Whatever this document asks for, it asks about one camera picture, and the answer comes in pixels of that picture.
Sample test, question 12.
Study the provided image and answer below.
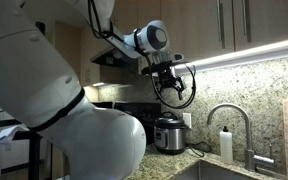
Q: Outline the long steel cabinet handle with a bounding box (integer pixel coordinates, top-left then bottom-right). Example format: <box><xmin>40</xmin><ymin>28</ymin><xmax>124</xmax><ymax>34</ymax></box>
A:
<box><xmin>216</xmin><ymin>0</ymin><xmax>227</xmax><ymax>50</ymax></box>
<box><xmin>241</xmin><ymin>0</ymin><xmax>253</xmax><ymax>44</ymax></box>

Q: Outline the white paper tag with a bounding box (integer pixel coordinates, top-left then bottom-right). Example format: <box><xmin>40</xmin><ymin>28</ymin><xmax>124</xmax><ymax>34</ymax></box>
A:
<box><xmin>0</xmin><ymin>124</ymin><xmax>30</xmax><ymax>147</ymax></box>

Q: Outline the wooden upper cabinet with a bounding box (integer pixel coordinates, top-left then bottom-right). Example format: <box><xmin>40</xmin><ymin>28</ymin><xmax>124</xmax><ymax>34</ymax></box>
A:
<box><xmin>80</xmin><ymin>0</ymin><xmax>288</xmax><ymax>79</ymax></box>

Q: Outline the under-cabinet light strip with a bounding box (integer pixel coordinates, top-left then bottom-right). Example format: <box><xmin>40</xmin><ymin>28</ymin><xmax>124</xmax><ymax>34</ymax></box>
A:
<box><xmin>170</xmin><ymin>35</ymin><xmax>288</xmax><ymax>77</ymax></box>

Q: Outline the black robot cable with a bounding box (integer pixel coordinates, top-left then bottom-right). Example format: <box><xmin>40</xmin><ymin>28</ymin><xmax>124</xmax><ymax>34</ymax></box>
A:
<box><xmin>87</xmin><ymin>0</ymin><xmax>198</xmax><ymax>110</ymax></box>

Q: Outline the white soap bottle black cap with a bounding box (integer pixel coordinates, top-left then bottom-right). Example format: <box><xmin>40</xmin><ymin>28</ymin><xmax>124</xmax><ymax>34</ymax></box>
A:
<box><xmin>219</xmin><ymin>125</ymin><xmax>234</xmax><ymax>165</ymax></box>

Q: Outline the steel kitchen sink basin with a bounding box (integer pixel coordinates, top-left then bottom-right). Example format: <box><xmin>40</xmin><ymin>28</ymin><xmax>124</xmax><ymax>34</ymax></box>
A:
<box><xmin>171</xmin><ymin>159</ymin><xmax>263</xmax><ymax>180</ymax></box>

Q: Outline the black cooker power cord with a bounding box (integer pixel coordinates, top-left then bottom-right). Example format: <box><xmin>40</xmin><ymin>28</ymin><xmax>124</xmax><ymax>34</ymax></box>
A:
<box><xmin>186</xmin><ymin>141</ymin><xmax>213</xmax><ymax>159</ymax></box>

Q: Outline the white wall outlet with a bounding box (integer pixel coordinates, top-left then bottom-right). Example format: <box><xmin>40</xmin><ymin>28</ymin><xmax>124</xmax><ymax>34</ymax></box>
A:
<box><xmin>182</xmin><ymin>112</ymin><xmax>193</xmax><ymax>130</ymax></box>

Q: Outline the steel black pressure cooker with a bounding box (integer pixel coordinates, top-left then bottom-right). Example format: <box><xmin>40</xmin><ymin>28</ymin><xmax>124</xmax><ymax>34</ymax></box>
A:
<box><xmin>153</xmin><ymin>111</ymin><xmax>189</xmax><ymax>155</ymax></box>

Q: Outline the steel gooseneck kitchen faucet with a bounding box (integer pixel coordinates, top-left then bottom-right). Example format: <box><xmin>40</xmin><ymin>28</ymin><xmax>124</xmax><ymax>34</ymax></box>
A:
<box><xmin>206</xmin><ymin>102</ymin><xmax>276</xmax><ymax>175</ymax></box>

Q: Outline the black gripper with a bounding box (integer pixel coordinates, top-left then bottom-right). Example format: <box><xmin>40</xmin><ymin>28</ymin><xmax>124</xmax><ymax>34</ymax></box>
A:
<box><xmin>157</xmin><ymin>73</ymin><xmax>187</xmax><ymax>101</ymax></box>

